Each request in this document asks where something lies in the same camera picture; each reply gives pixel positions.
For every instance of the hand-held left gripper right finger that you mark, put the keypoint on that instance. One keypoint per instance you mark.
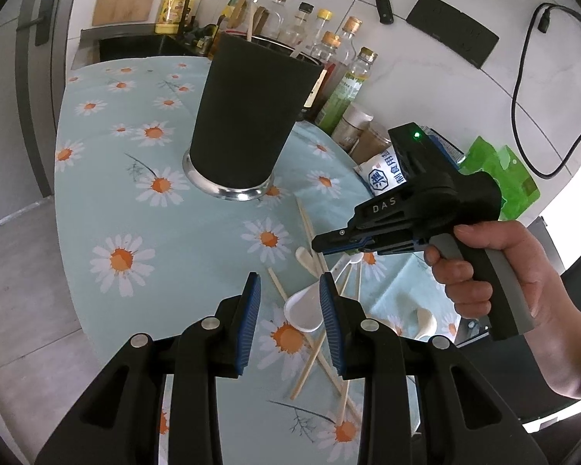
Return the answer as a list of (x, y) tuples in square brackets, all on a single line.
[(330, 322)]

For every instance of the yellow cap clear bottle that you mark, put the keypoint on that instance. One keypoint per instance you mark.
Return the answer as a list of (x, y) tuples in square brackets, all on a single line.
[(322, 22)]

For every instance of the orange cap clear bottle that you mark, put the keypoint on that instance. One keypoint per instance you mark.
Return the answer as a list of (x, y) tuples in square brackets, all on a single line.
[(351, 38)]

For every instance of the green plastic bag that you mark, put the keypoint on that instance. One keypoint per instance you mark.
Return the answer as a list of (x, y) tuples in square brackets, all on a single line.
[(508, 174)]

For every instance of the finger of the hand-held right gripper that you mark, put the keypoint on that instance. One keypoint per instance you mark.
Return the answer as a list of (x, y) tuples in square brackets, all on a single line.
[(336, 240)]

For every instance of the white lid spice jar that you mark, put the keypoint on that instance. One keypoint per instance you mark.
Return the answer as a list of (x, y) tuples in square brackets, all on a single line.
[(353, 123)]

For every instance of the yellow label glass bottle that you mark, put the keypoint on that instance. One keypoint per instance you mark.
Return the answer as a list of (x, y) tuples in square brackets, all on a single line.
[(235, 7)]

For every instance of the brown spice jar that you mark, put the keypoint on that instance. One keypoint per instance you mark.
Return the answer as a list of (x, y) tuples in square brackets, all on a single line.
[(370, 147)]

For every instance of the black utensil holder cup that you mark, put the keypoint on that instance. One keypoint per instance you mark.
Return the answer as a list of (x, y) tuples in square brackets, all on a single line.
[(247, 116)]

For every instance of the black wall panel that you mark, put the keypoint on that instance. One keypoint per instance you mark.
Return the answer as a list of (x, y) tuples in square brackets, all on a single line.
[(452, 29)]

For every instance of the person's right hand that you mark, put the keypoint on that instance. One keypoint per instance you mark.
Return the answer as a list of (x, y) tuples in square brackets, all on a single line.
[(547, 290)]

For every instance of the dark sauce bottle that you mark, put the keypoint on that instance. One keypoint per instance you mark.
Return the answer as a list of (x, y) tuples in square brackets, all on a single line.
[(319, 89)]

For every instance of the white blue salt bag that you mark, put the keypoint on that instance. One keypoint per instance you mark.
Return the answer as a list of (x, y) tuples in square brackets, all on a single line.
[(380, 174)]

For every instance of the black faucet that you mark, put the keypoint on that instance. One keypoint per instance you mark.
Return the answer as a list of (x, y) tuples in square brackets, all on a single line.
[(191, 0)]

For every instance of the green label oil bottle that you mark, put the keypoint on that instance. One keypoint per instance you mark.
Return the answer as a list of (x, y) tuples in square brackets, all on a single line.
[(346, 92)]

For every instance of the wooden chopstick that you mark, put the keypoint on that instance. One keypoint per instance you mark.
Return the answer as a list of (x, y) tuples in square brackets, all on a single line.
[(306, 225), (305, 373), (277, 282), (315, 243), (250, 22)]

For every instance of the daisy print tablecloth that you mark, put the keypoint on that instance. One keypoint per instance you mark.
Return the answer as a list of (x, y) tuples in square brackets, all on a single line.
[(184, 232)]

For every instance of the black cap clear bottle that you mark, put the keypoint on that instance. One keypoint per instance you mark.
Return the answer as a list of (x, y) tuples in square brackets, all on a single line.
[(300, 24)]

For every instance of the black kitchen sink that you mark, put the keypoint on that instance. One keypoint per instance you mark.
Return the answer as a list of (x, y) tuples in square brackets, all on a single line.
[(126, 46)]

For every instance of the yellow oil bottle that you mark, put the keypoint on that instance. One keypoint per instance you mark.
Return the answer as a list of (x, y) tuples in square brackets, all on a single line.
[(169, 12)]

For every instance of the cork cap clear bottle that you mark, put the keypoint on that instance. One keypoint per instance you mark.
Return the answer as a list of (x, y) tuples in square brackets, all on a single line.
[(328, 48)]

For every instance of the brown cap clear bottle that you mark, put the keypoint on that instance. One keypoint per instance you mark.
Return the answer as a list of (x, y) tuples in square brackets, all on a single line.
[(276, 17)]

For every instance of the white plastic spoon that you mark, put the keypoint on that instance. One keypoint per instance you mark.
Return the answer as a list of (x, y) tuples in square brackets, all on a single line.
[(302, 307)]

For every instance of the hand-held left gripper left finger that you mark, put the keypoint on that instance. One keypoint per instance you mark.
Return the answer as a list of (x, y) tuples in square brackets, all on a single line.
[(249, 329)]

